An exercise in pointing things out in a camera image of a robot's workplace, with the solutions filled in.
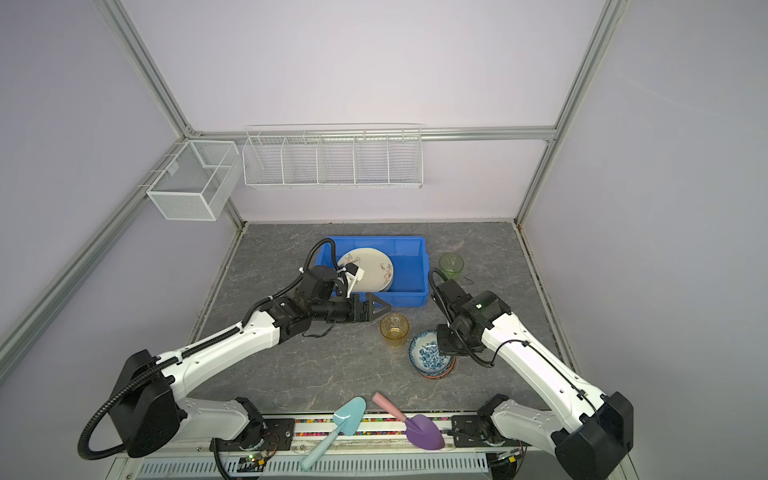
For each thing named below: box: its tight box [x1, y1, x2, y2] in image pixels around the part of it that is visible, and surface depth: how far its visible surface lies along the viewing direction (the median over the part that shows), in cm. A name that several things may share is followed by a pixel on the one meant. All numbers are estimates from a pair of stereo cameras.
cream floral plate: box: [337, 248, 394, 293], surface depth 106 cm
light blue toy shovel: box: [300, 396, 367, 472], surface depth 77 cm
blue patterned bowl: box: [409, 330, 453, 376], surface depth 80 cm
